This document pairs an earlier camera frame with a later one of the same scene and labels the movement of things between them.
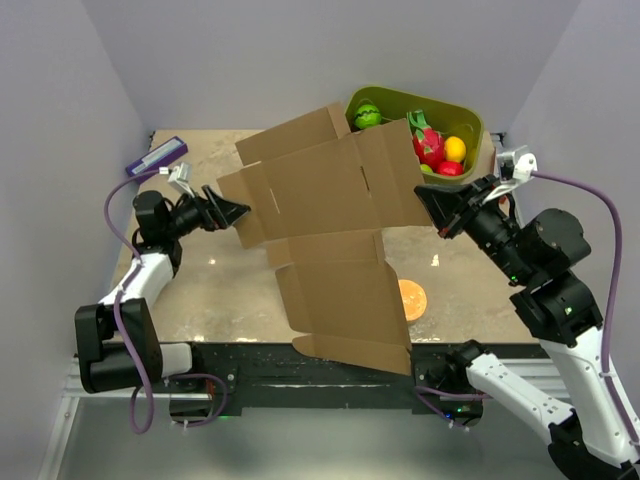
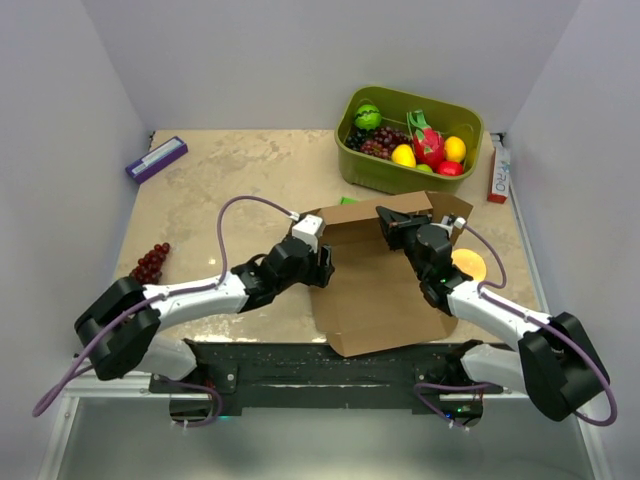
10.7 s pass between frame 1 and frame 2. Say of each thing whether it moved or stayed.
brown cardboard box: moved
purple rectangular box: stayed
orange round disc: moved
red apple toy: stayed
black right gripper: moved
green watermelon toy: stayed
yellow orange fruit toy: stayed
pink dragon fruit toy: stayed
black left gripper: moved
